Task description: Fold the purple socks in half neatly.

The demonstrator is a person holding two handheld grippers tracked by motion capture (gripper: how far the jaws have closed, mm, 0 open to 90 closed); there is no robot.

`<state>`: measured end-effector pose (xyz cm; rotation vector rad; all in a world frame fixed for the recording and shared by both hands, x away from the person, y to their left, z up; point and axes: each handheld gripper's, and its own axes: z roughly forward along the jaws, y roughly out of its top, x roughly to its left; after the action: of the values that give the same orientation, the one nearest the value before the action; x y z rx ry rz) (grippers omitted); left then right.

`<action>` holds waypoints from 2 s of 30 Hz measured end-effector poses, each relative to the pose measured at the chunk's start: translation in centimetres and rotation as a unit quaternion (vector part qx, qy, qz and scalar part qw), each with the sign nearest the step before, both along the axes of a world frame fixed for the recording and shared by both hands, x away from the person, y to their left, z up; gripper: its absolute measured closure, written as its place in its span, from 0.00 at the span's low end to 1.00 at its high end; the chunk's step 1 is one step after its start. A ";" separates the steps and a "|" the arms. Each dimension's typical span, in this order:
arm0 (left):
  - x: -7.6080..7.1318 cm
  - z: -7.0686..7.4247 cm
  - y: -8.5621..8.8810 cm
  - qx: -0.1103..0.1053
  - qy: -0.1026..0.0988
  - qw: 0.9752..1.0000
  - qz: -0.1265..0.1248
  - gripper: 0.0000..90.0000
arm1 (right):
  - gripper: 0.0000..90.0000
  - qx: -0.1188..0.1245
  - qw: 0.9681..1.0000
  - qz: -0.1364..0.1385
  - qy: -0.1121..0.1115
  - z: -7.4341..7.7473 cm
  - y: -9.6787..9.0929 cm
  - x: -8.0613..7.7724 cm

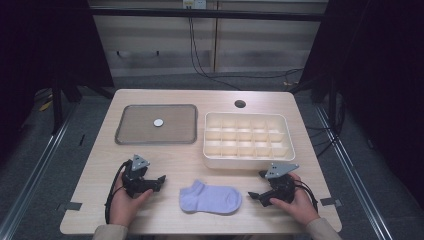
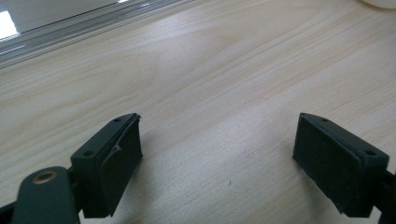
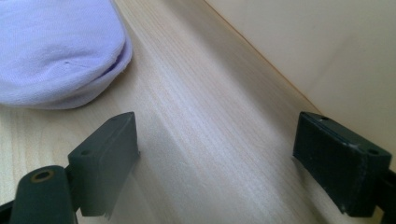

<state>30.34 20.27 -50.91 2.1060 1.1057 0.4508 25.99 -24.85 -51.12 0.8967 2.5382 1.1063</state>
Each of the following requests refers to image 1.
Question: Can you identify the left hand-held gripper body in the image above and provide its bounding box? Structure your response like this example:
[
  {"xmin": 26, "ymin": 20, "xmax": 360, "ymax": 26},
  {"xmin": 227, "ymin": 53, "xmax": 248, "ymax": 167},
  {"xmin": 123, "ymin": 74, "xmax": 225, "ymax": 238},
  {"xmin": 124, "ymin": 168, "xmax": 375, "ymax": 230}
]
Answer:
[{"xmin": 120, "ymin": 154, "xmax": 160, "ymax": 198}]

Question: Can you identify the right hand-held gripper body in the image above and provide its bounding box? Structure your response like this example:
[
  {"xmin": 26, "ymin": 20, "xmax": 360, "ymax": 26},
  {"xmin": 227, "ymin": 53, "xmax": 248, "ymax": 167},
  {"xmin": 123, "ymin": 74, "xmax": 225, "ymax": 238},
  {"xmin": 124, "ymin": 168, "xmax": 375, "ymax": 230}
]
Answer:
[{"xmin": 259, "ymin": 162, "xmax": 300, "ymax": 206}]

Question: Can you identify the cream divided storage box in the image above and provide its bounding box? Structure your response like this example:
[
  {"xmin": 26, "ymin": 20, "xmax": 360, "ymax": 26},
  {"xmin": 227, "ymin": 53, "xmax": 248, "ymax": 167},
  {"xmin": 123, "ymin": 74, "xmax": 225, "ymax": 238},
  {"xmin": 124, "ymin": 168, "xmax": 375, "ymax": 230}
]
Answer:
[{"xmin": 202, "ymin": 111, "xmax": 296, "ymax": 171}]

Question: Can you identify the light purple sock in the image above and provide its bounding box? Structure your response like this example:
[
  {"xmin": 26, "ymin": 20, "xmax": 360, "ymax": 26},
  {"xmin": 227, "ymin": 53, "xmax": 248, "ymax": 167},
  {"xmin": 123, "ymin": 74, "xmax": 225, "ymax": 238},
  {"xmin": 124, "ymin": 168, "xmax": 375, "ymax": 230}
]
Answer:
[{"xmin": 179, "ymin": 179, "xmax": 243, "ymax": 216}]

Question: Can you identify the person's right hand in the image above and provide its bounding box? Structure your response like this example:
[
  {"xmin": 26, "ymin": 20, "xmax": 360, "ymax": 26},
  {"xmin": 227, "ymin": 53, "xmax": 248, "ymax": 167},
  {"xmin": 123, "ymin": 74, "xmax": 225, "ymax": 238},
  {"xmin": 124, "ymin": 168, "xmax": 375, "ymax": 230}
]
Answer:
[{"xmin": 269, "ymin": 173, "xmax": 321, "ymax": 228}]

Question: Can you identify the person's left hand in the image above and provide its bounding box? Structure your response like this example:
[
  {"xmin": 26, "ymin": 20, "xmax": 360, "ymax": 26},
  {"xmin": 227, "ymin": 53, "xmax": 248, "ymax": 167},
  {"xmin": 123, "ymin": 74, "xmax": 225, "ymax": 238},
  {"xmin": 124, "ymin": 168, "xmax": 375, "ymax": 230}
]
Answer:
[{"xmin": 109, "ymin": 184, "xmax": 154, "ymax": 228}]

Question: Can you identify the grey tape strip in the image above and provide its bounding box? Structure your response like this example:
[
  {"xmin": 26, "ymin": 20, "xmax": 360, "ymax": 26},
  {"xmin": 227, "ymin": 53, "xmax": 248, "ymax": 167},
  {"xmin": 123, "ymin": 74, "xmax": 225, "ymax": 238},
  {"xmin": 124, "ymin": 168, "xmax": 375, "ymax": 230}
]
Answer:
[
  {"xmin": 56, "ymin": 201, "xmax": 83, "ymax": 213},
  {"xmin": 319, "ymin": 197, "xmax": 343, "ymax": 208}
]

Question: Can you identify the grey rectangular tray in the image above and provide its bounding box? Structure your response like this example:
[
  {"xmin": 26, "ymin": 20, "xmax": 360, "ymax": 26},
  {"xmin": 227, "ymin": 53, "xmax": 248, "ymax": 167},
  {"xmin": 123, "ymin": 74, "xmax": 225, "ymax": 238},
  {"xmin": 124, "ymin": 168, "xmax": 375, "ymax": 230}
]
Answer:
[{"xmin": 114, "ymin": 103, "xmax": 199, "ymax": 146}]

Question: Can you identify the black metal stand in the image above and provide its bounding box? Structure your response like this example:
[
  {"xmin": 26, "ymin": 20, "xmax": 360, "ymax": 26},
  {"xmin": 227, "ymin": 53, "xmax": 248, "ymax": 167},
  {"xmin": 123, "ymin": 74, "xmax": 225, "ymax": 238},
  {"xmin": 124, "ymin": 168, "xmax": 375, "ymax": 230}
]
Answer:
[
  {"xmin": 51, "ymin": 77, "xmax": 115, "ymax": 135},
  {"xmin": 289, "ymin": 75, "xmax": 338, "ymax": 132}
]

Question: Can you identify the black curtain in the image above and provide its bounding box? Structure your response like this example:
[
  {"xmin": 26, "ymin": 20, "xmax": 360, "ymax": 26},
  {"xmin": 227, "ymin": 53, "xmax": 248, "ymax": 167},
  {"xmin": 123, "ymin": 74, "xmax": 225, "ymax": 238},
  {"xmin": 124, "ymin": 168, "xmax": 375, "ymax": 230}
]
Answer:
[
  {"xmin": 299, "ymin": 0, "xmax": 424, "ymax": 209},
  {"xmin": 0, "ymin": 0, "xmax": 115, "ymax": 164}
]

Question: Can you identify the black horizontal bar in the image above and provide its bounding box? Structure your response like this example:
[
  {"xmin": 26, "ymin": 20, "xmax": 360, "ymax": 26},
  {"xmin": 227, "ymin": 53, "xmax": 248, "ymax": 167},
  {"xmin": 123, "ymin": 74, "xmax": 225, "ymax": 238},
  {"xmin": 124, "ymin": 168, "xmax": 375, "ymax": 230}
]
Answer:
[{"xmin": 89, "ymin": 8, "xmax": 329, "ymax": 23}]

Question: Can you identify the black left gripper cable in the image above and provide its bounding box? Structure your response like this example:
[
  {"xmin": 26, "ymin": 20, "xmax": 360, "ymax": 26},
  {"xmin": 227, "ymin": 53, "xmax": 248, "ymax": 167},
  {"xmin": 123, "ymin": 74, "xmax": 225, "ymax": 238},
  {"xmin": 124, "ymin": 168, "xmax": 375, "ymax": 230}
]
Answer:
[{"xmin": 104, "ymin": 159, "xmax": 133, "ymax": 224}]

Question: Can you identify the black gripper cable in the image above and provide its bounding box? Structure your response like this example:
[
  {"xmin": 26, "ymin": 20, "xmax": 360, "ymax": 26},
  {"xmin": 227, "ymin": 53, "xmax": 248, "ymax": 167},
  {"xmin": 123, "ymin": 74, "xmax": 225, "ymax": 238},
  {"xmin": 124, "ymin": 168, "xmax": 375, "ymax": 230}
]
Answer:
[
  {"xmin": 104, "ymin": 159, "xmax": 133, "ymax": 224},
  {"xmin": 293, "ymin": 179, "xmax": 319, "ymax": 213}
]

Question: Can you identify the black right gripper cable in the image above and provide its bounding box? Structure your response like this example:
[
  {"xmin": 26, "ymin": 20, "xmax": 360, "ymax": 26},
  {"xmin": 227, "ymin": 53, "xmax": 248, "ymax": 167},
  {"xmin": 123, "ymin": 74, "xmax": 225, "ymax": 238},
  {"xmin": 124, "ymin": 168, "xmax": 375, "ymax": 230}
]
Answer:
[{"xmin": 293, "ymin": 179, "xmax": 319, "ymax": 213}]

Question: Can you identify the black cable bundle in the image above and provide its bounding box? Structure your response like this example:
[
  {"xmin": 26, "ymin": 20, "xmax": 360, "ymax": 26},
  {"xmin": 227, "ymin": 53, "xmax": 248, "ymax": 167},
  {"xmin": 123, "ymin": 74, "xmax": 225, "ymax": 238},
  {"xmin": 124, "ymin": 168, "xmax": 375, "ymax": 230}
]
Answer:
[{"xmin": 306, "ymin": 99, "xmax": 346, "ymax": 158}]

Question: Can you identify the metal floor rail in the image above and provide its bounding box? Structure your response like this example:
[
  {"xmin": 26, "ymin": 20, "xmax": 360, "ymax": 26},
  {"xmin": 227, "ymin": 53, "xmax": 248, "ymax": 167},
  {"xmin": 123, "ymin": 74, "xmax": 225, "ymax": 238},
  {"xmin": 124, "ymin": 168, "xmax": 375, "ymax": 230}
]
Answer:
[
  {"xmin": 0, "ymin": 103, "xmax": 78, "ymax": 240},
  {"xmin": 314, "ymin": 106, "xmax": 396, "ymax": 240}
]

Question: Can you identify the black floor cable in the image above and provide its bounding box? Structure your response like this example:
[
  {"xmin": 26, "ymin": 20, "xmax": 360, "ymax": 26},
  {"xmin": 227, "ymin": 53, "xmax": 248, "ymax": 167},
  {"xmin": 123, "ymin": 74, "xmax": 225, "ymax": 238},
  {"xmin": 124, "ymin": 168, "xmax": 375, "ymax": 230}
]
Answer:
[{"xmin": 213, "ymin": 68, "xmax": 304, "ymax": 86}]

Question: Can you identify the black hanging wall cable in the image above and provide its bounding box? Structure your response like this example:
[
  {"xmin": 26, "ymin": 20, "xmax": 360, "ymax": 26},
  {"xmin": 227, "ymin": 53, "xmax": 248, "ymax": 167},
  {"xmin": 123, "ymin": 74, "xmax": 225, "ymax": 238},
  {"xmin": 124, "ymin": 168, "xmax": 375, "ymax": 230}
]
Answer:
[{"xmin": 188, "ymin": 8, "xmax": 242, "ymax": 91}]

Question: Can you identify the white wall outlet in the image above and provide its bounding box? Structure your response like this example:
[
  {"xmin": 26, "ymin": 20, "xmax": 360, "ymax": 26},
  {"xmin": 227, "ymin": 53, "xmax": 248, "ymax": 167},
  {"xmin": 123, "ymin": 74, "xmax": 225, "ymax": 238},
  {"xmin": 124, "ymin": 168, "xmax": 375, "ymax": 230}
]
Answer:
[{"xmin": 182, "ymin": 0, "xmax": 208, "ymax": 10}]

